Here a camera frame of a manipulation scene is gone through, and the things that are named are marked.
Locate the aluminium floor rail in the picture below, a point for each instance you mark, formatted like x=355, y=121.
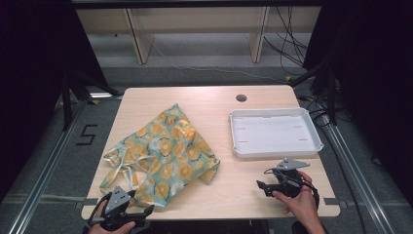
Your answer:
x=357, y=175
x=48, y=169

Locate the person's right hand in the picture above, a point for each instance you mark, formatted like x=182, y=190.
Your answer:
x=305, y=203

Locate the person's left hand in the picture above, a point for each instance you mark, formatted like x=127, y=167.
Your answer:
x=97, y=229

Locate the white plastic tray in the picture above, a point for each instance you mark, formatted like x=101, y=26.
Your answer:
x=274, y=133

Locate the black curtain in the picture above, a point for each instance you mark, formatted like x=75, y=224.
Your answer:
x=373, y=81
x=35, y=81

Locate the lemon print cloth bag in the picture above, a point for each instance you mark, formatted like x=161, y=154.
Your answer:
x=168, y=152

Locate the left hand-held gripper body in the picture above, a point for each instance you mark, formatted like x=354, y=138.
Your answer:
x=117, y=200

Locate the light wooden desk frame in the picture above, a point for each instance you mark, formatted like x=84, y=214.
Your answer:
x=195, y=19

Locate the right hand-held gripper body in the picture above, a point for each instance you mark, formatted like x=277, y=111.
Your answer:
x=289, y=182

